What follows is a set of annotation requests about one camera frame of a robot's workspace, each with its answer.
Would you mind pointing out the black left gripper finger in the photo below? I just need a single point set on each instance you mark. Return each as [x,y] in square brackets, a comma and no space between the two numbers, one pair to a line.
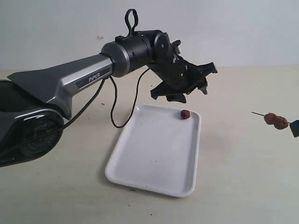
[205,70]
[174,92]

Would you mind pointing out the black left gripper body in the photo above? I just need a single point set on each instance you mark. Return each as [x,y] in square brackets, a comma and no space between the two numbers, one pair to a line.
[180,70]

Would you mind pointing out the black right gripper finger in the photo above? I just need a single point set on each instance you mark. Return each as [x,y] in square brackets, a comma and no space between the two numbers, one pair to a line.
[294,127]

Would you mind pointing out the red meatball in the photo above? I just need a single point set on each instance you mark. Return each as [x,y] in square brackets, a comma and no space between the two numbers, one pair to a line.
[185,114]
[270,118]
[281,123]

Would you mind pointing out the thin metal skewer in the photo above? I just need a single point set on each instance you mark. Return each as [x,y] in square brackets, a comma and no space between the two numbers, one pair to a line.
[259,114]

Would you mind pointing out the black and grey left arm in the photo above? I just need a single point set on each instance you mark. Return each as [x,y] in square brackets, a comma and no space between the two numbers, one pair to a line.
[36,105]

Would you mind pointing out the white rectangular plastic tray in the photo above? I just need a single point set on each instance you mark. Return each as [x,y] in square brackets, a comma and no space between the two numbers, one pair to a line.
[157,151]

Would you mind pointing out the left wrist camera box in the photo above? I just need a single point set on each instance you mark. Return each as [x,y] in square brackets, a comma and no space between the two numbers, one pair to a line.
[176,47]

